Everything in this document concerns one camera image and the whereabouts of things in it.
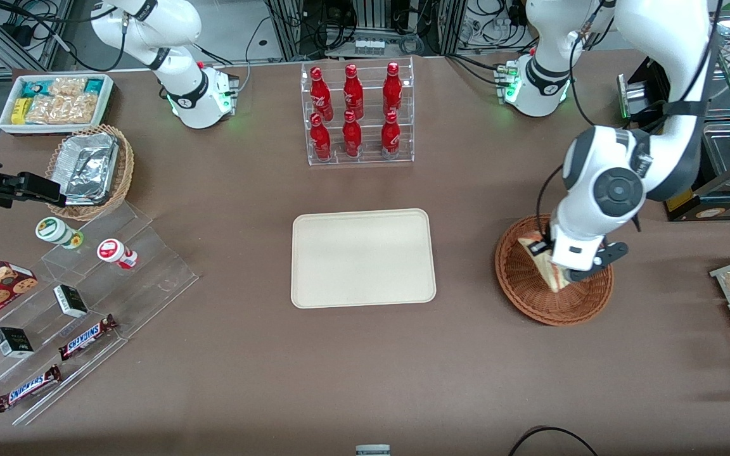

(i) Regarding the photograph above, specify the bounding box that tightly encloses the silver foil tray stack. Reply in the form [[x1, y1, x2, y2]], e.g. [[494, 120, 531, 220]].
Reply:
[[54, 132, 120, 207]]

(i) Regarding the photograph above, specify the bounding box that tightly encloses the clear acrylic stepped shelf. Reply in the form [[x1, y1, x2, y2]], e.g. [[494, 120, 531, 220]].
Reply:
[[0, 201, 200, 426]]

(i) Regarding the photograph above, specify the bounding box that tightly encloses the red lidded yogurt cup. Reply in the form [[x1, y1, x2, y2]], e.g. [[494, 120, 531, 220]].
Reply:
[[97, 238, 139, 270]]

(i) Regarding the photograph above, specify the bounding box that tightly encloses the brown wicker basket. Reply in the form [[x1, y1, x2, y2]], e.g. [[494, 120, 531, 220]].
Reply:
[[495, 214, 615, 327]]

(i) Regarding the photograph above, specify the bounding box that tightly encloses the black electronic box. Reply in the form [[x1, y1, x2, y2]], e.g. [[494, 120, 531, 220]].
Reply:
[[617, 57, 670, 127]]

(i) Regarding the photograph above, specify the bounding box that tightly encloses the black looped cable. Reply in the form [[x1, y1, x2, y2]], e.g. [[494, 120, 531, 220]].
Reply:
[[508, 426, 600, 456]]

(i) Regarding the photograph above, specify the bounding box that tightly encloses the clear cracker bag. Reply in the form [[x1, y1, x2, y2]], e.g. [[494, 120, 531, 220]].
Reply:
[[25, 94, 101, 125], [48, 77, 89, 99]]

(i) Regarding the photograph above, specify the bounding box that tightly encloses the yellow snack packet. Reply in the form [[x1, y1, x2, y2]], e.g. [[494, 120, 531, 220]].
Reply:
[[10, 97, 34, 125]]

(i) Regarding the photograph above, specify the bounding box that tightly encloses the light wicker basket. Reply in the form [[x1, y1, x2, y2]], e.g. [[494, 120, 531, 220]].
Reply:
[[45, 124, 135, 222]]

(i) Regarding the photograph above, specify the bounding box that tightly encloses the cream plastic serving tray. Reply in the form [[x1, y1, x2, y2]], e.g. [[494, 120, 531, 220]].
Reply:
[[291, 208, 437, 310]]

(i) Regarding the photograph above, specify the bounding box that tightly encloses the aluminium frame rack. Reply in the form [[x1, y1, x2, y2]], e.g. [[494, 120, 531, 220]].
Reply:
[[264, 0, 467, 58]]

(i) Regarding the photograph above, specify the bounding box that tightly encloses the triangular sandwich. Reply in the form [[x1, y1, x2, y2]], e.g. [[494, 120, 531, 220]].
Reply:
[[519, 233, 572, 293]]

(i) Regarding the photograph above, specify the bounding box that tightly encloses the green lidded yogurt cup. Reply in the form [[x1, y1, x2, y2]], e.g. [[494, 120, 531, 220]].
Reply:
[[35, 217, 84, 250]]

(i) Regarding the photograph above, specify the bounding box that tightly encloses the small black carton box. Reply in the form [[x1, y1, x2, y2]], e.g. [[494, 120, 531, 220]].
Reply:
[[0, 327, 35, 359], [53, 285, 89, 319]]

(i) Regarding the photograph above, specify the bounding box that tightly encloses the Snickers chocolate bar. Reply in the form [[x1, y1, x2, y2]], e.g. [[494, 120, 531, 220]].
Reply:
[[0, 364, 63, 414], [59, 315, 118, 361]]

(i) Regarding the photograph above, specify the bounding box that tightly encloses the white plastic snack bin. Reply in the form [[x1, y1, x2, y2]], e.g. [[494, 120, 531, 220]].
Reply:
[[0, 73, 115, 136]]

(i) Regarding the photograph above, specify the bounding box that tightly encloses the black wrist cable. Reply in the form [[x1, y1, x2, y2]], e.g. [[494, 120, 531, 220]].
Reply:
[[535, 163, 565, 256]]

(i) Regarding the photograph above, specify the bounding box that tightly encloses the red cola bottle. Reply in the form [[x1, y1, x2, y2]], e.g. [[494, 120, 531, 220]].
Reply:
[[381, 111, 401, 160], [383, 62, 403, 116], [343, 64, 364, 120], [342, 110, 362, 158], [310, 66, 333, 121], [310, 113, 332, 162]]

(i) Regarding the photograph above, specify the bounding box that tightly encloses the clear acrylic bottle rack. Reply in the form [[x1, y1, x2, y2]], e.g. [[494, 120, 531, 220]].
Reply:
[[300, 57, 415, 167]]

